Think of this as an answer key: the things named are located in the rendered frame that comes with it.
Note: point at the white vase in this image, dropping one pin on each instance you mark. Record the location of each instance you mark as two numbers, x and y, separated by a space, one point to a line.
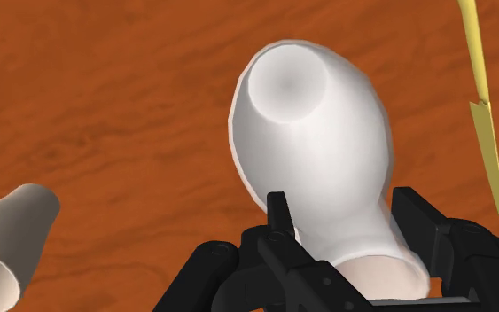
318 151

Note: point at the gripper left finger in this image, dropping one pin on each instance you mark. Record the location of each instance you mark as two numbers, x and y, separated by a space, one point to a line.
275 259

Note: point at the yellow knife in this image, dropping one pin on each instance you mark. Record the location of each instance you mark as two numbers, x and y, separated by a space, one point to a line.
486 129

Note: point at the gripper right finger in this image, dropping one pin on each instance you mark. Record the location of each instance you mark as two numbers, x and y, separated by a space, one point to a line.
460 246

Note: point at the beige cup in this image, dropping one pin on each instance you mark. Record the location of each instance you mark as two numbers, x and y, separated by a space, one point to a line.
7 242

